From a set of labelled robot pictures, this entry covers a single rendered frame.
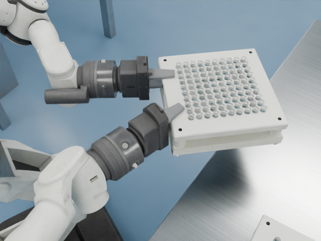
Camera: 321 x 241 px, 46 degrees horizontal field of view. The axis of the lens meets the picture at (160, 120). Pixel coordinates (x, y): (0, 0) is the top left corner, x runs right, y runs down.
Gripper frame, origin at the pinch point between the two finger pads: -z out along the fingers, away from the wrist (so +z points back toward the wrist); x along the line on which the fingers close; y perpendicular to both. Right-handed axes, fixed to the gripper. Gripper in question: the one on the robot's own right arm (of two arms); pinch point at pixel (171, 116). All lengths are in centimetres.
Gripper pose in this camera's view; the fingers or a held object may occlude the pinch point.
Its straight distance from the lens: 81.1
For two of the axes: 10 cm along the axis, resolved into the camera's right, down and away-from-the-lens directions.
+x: 0.2, 6.3, 7.8
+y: 6.4, 5.9, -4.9
